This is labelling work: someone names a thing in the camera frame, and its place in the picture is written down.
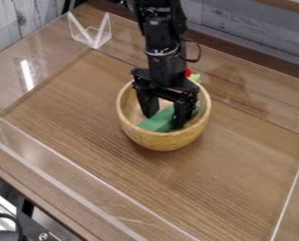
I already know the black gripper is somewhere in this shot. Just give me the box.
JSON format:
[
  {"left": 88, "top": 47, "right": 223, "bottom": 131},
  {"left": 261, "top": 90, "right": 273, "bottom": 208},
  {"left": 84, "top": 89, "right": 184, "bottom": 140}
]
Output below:
[{"left": 132, "top": 50, "right": 198, "bottom": 129}]

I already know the green rectangular block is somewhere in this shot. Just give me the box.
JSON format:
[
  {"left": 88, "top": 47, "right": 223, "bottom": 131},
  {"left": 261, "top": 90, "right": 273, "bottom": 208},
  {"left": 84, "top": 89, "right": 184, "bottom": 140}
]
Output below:
[{"left": 137, "top": 105, "right": 188, "bottom": 133}]

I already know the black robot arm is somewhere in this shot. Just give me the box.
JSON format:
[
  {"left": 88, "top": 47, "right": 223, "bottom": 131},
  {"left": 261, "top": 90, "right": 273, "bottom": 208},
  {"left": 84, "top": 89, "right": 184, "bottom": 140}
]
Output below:
[{"left": 130, "top": 0, "right": 202, "bottom": 129}]

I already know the brown wooden bowl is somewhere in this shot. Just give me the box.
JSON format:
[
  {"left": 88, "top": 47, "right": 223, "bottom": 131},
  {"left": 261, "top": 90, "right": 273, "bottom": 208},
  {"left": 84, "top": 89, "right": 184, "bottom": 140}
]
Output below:
[{"left": 116, "top": 82, "right": 210, "bottom": 152}]

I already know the red toy strawberry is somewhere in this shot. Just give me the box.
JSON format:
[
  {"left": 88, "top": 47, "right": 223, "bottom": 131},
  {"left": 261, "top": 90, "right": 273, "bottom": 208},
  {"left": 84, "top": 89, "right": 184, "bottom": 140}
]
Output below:
[{"left": 184, "top": 68, "right": 201, "bottom": 84}]

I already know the black device with logo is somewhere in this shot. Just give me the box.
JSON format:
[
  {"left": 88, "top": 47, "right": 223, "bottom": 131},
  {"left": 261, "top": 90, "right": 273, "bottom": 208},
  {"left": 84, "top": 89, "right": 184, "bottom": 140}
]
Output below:
[{"left": 16, "top": 199, "right": 74, "bottom": 241}]

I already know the clear acrylic enclosure wall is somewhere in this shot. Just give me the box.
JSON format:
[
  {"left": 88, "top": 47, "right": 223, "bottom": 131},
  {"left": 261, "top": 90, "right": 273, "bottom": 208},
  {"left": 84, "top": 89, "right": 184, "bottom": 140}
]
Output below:
[{"left": 0, "top": 7, "right": 299, "bottom": 241}]

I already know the clear acrylic corner bracket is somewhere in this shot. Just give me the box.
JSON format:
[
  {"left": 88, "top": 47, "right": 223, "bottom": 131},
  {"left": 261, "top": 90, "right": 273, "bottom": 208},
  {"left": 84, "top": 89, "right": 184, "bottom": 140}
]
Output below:
[{"left": 66, "top": 12, "right": 112, "bottom": 49}]

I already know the black cable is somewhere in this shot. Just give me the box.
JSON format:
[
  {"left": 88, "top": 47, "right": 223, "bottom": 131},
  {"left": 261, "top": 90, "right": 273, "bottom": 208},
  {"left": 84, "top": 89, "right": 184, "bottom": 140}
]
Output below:
[{"left": 0, "top": 212, "right": 32, "bottom": 241}]

